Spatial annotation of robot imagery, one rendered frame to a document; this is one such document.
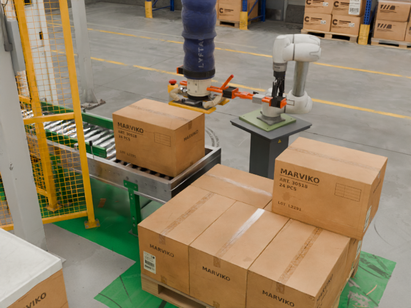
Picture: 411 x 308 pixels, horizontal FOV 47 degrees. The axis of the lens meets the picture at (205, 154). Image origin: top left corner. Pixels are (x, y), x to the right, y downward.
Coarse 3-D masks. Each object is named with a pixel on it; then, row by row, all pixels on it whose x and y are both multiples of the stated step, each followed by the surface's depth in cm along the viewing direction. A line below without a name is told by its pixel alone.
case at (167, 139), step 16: (128, 112) 366; (144, 112) 366; (160, 112) 366; (176, 112) 366; (192, 112) 366; (128, 128) 362; (144, 128) 353; (160, 128) 344; (176, 128) 339; (192, 128) 357; (128, 144) 369; (144, 144) 359; (160, 144) 350; (176, 144) 343; (192, 144) 362; (128, 160) 376; (144, 160) 366; (160, 160) 356; (176, 160) 348; (192, 160) 368; (176, 176) 354
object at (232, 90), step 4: (224, 88) 320; (228, 88) 323; (232, 88) 323; (236, 88) 322; (224, 92) 318; (228, 92) 316; (232, 92) 315; (236, 92) 320; (224, 96) 319; (228, 96) 317; (232, 96) 316
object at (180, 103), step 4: (172, 100) 338; (180, 100) 336; (184, 100) 331; (172, 104) 333; (176, 104) 331; (180, 104) 330; (184, 104) 329; (188, 104) 329; (192, 104) 329; (196, 104) 329; (200, 104) 325; (184, 108) 329; (188, 108) 327; (192, 108) 325; (196, 108) 324; (200, 108) 323; (204, 108) 323; (208, 108) 323; (212, 108) 324; (216, 108) 326; (204, 112) 321; (208, 112) 319
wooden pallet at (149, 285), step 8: (352, 272) 328; (144, 280) 321; (152, 280) 316; (144, 288) 325; (152, 288) 320; (160, 288) 320; (168, 288) 325; (160, 296) 318; (168, 296) 318; (176, 296) 318; (184, 296) 318; (176, 304) 312; (184, 304) 311; (192, 304) 311; (200, 304) 311; (208, 304) 295; (336, 304) 305
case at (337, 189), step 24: (312, 144) 316; (288, 168) 295; (312, 168) 286; (336, 168) 286; (360, 168) 286; (384, 168) 297; (288, 192) 302; (312, 192) 293; (336, 192) 283; (360, 192) 275; (288, 216) 309; (312, 216) 299; (336, 216) 290; (360, 216) 281; (360, 240) 287
